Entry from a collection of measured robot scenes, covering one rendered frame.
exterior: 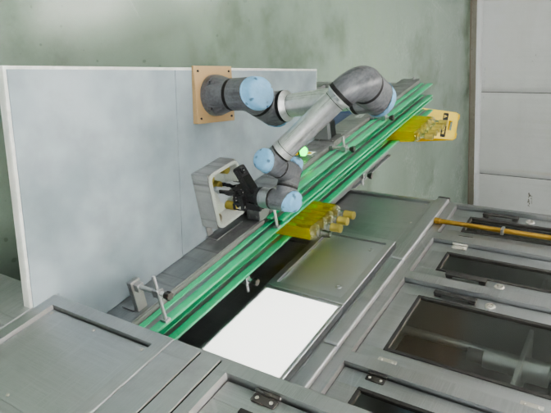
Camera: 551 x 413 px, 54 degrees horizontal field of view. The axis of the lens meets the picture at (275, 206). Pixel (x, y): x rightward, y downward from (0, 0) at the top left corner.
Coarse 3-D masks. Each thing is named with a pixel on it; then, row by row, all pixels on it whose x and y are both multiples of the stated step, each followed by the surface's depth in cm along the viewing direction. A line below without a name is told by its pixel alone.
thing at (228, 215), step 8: (224, 168) 202; (232, 168) 210; (216, 176) 211; (224, 176) 214; (232, 176) 212; (216, 200) 212; (232, 200) 218; (216, 208) 202; (224, 208) 217; (240, 208) 217; (216, 216) 203; (224, 216) 212; (232, 216) 212; (224, 224) 207
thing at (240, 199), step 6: (240, 186) 200; (240, 192) 197; (234, 198) 201; (240, 198) 198; (246, 198) 199; (252, 198) 197; (234, 204) 201; (240, 204) 199; (246, 204) 200; (252, 204) 198; (240, 210) 200; (252, 210) 199; (258, 210) 197
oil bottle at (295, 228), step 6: (288, 222) 223; (294, 222) 222; (300, 222) 221; (306, 222) 220; (312, 222) 220; (282, 228) 224; (288, 228) 222; (294, 228) 220; (300, 228) 218; (306, 228) 216; (312, 228) 216; (318, 228) 217; (288, 234) 223; (294, 234) 221; (300, 234) 219; (306, 234) 218; (312, 234) 216
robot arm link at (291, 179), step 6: (288, 162) 185; (294, 162) 189; (300, 162) 190; (288, 168) 184; (294, 168) 187; (300, 168) 190; (288, 174) 185; (294, 174) 188; (300, 174) 191; (282, 180) 188; (288, 180) 188; (294, 180) 188; (288, 186) 188; (294, 186) 189
